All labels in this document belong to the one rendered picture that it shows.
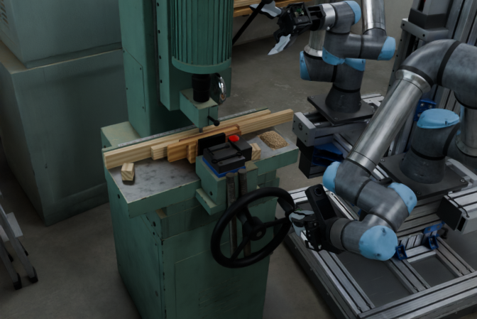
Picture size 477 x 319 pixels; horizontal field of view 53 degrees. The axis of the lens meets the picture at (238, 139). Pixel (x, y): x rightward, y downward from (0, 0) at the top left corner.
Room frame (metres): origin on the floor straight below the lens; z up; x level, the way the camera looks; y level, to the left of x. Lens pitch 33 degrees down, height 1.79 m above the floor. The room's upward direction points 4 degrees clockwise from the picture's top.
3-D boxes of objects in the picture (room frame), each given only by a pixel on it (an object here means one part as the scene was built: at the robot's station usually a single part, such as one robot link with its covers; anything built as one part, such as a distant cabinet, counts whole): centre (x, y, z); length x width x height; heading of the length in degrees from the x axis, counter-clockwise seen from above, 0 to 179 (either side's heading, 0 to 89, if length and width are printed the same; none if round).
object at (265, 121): (1.36, 0.04, 0.92); 0.54 x 0.02 x 0.04; 123
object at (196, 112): (1.33, 0.13, 1.03); 0.14 x 0.07 x 0.09; 33
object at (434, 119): (1.35, -0.65, 0.98); 0.13 x 0.12 x 0.14; 47
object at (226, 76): (1.55, 0.09, 1.02); 0.09 x 0.07 x 0.12; 123
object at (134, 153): (1.32, 0.15, 0.93); 0.60 x 0.02 x 0.05; 123
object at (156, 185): (1.21, 0.08, 0.87); 0.61 x 0.30 x 0.06; 123
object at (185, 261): (1.41, 0.19, 0.36); 0.58 x 0.45 x 0.71; 33
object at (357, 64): (1.80, -0.43, 0.98); 0.13 x 0.12 x 0.14; 88
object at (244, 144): (1.14, 0.02, 0.99); 0.13 x 0.11 x 0.06; 123
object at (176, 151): (1.27, 0.11, 0.93); 0.25 x 0.01 x 0.06; 123
